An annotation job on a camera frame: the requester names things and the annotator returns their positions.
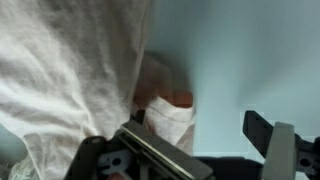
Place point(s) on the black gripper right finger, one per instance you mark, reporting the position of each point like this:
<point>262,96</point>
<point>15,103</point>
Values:
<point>280,150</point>

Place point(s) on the white and red cloth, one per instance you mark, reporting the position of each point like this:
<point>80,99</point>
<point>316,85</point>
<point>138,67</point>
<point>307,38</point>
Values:
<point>66,76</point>

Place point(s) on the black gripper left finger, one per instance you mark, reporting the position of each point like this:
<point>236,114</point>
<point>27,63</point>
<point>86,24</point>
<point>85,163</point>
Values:
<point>160,153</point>

